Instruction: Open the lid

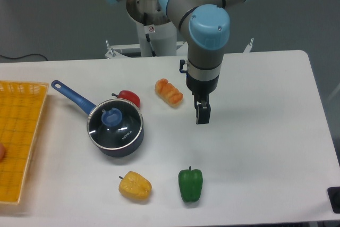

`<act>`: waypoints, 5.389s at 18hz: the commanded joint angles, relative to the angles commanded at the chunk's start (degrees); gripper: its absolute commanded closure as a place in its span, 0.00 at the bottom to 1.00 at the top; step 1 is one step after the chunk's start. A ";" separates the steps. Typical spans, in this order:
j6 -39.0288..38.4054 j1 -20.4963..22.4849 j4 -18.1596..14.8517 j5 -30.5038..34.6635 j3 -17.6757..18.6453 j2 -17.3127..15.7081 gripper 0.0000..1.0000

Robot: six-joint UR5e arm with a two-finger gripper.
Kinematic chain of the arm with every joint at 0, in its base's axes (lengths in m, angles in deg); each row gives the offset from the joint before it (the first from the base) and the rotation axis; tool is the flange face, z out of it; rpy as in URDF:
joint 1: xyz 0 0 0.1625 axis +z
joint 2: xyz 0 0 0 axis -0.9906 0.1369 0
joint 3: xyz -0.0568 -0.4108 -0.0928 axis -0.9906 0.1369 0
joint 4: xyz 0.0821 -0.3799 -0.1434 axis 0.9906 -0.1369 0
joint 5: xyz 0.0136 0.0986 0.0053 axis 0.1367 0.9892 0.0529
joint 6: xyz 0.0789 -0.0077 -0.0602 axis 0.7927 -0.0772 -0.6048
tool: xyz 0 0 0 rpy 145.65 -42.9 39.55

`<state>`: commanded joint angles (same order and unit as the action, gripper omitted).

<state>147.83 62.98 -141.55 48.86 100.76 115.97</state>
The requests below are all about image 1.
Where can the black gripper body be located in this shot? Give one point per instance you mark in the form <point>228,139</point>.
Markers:
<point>201,89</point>

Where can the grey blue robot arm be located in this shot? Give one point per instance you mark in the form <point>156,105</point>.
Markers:
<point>205,27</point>

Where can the glass lid blue knob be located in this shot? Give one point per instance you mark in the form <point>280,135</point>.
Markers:
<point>114,124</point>

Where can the orange bread loaf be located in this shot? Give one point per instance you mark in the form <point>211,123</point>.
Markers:
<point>168,93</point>

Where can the green bell pepper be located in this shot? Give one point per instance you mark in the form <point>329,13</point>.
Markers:
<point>190,182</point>

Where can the red bell pepper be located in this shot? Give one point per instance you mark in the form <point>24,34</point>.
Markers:
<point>128,95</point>

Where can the yellow bell pepper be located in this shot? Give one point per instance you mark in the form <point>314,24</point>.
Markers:
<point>134,186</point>

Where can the dark blue saucepan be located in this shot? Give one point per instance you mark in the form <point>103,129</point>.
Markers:
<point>117,134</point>

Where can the black device at table edge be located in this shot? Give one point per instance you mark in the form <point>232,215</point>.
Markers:
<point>334,197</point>

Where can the yellow woven basket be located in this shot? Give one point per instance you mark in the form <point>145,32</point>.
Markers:
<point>22,104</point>

